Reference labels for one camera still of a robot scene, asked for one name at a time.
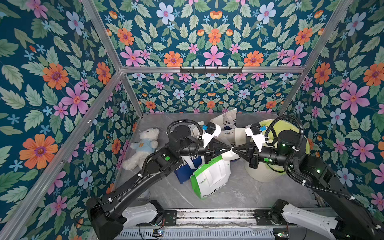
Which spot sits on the front left blue white bag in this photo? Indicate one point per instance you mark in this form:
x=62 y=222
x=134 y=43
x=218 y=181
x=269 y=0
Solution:
x=189 y=165

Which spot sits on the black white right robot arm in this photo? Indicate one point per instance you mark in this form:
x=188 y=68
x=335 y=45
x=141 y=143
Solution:
x=354 y=221

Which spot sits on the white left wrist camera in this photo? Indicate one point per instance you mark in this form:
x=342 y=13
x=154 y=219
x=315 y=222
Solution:
x=210 y=130

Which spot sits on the white teddy bear blue shirt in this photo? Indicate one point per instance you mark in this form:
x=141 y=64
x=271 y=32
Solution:
x=147 y=145

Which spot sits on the blue white bag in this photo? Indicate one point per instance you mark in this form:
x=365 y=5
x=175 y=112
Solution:
x=234 y=137
x=227 y=120
x=189 y=165

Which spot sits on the black wall hook rail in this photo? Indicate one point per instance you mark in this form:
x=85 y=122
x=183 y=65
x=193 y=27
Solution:
x=211 y=70

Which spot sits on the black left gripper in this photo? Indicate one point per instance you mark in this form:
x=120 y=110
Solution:
x=210 y=152

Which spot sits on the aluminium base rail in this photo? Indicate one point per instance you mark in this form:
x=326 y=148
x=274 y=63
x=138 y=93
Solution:
x=235 y=224

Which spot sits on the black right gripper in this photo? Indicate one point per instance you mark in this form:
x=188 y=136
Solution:
x=253 y=154

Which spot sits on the green white takeout bag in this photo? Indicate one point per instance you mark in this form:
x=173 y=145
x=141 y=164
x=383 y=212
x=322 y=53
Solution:
x=209 y=178

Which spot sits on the back right blue white bag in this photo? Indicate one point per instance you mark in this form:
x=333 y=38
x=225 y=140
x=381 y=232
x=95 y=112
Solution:
x=227 y=120

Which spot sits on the white receipt bag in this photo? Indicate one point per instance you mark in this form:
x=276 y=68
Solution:
x=230 y=156

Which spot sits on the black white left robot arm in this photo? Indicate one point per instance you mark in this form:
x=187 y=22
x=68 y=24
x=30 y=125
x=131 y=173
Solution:
x=186 y=137

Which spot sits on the white trash bin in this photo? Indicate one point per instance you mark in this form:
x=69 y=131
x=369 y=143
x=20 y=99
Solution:
x=265 y=173

